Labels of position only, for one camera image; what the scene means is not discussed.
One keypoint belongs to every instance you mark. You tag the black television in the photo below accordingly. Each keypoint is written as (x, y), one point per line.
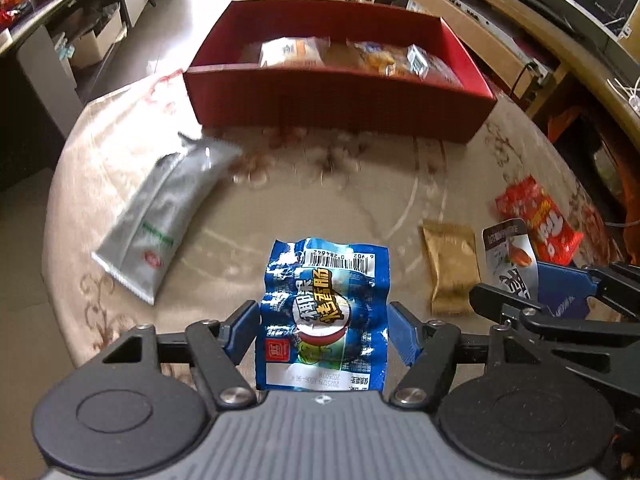
(590, 5)

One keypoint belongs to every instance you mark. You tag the white wafer snack packet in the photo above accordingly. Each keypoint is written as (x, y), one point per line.
(295, 52)

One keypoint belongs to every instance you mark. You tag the silver snack packet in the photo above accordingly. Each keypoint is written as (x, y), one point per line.
(160, 210)

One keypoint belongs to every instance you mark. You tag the blue snack packet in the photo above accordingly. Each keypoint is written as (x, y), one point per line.
(320, 310)

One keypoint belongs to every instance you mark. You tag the gold snack packet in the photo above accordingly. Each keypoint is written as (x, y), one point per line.
(450, 265)

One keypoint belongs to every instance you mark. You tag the wooden tv cabinet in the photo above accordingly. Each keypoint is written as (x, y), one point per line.
(590, 55)

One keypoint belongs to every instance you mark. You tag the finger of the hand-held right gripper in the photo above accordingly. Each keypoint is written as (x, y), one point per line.
(505, 305)
(565, 290)

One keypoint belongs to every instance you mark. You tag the grey cabinet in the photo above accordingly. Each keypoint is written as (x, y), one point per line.
(45, 70)

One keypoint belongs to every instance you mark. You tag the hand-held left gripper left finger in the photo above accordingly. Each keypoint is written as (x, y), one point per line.
(243, 330)

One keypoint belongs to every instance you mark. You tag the clear bag of yellow snacks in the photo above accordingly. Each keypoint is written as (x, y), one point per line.
(390, 62)

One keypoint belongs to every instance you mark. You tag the red cardboard box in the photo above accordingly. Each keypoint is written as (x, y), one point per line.
(340, 105)

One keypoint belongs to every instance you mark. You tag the small white snack packet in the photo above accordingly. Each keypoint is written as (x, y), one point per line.
(510, 260)

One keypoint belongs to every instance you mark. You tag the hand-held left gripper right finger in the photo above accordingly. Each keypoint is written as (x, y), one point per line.
(400, 331)

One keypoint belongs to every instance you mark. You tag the red orange snack packet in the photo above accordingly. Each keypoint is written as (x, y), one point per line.
(545, 220)

